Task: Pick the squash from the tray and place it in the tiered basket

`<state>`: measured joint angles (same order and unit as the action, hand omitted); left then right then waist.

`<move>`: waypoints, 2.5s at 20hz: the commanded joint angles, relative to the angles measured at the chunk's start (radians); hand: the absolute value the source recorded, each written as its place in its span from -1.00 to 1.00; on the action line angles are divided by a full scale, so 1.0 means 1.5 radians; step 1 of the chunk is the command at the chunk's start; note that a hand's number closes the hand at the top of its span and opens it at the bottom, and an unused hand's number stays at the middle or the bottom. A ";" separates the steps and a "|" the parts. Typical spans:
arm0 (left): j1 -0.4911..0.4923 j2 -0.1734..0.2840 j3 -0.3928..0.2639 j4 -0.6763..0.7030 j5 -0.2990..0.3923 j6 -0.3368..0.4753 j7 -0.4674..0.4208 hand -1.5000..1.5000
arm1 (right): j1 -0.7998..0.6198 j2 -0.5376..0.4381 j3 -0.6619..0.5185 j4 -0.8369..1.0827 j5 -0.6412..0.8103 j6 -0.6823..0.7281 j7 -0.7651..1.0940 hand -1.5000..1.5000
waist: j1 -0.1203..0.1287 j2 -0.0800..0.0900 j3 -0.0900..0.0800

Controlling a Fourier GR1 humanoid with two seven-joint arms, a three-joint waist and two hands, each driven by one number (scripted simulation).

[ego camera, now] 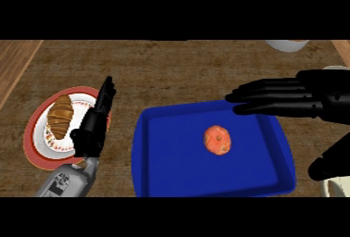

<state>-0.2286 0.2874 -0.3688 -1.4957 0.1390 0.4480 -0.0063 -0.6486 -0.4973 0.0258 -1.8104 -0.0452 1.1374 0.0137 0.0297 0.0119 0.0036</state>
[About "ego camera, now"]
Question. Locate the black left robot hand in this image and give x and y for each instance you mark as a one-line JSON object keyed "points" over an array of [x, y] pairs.
{"points": [[93, 123]]}

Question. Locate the white round container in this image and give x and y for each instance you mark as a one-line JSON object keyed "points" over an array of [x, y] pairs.
{"points": [[287, 45]]}

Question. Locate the red round plate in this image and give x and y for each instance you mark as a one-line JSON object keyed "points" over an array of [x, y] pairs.
{"points": [[36, 145]]}

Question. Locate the blue square tray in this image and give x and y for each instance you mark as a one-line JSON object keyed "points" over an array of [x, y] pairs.
{"points": [[215, 154]]}

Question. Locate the white patterned plate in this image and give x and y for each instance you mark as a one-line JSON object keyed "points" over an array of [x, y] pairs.
{"points": [[57, 148]]}

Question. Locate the orange round squash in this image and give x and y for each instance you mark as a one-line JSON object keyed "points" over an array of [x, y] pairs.
{"points": [[218, 139]]}

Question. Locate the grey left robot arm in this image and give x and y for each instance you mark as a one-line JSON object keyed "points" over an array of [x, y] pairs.
{"points": [[68, 180]]}

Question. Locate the pale rounded object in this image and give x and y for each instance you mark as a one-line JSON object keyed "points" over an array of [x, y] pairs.
{"points": [[336, 67]]}

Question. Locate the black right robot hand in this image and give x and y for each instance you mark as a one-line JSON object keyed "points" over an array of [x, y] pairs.
{"points": [[309, 98]]}

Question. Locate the brown croissant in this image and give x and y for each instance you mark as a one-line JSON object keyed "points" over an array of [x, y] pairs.
{"points": [[59, 115]]}

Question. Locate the cream round object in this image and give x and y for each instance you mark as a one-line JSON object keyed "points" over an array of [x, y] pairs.
{"points": [[331, 187]]}

